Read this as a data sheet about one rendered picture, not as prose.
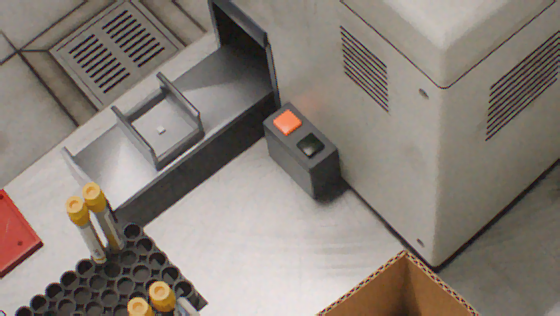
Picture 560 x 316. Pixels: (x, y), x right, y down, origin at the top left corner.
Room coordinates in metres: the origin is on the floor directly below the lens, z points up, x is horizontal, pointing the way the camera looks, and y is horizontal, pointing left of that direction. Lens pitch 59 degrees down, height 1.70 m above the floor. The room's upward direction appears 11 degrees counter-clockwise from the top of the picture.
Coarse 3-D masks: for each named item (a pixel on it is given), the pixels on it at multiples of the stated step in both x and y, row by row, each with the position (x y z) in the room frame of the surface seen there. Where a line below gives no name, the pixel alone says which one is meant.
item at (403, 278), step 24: (384, 264) 0.32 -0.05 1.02; (408, 264) 0.32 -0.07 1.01; (360, 288) 0.31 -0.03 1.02; (384, 288) 0.32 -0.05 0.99; (408, 288) 0.32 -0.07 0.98; (432, 288) 0.30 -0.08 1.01; (336, 312) 0.30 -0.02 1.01; (360, 312) 0.30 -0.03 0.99; (384, 312) 0.32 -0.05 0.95; (408, 312) 0.32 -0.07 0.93; (432, 312) 0.30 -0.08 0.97; (456, 312) 0.28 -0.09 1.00
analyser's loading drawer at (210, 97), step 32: (224, 64) 0.58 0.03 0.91; (256, 64) 0.57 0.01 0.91; (160, 96) 0.56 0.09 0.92; (192, 96) 0.55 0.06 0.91; (224, 96) 0.55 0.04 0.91; (256, 96) 0.54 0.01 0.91; (128, 128) 0.51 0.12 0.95; (192, 128) 0.52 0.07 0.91; (224, 128) 0.52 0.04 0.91; (96, 160) 0.51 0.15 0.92; (128, 160) 0.50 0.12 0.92; (160, 160) 0.49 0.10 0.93; (128, 192) 0.47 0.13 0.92
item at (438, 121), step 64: (256, 0) 0.54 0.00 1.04; (320, 0) 0.47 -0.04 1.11; (384, 0) 0.42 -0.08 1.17; (448, 0) 0.41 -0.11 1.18; (512, 0) 0.41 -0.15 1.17; (320, 64) 0.48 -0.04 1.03; (384, 64) 0.42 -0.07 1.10; (448, 64) 0.38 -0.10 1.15; (512, 64) 0.41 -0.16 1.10; (320, 128) 0.49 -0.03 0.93; (384, 128) 0.42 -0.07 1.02; (448, 128) 0.38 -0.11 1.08; (512, 128) 0.41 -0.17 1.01; (320, 192) 0.46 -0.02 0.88; (384, 192) 0.42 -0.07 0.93; (448, 192) 0.38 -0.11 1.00; (512, 192) 0.42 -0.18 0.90; (448, 256) 0.38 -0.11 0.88
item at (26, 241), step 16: (0, 192) 0.52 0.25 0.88; (0, 208) 0.50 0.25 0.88; (16, 208) 0.50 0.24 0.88; (0, 224) 0.49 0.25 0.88; (16, 224) 0.48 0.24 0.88; (0, 240) 0.47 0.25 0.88; (16, 240) 0.47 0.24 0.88; (32, 240) 0.47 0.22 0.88; (0, 256) 0.46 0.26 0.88; (16, 256) 0.45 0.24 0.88; (0, 272) 0.44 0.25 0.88
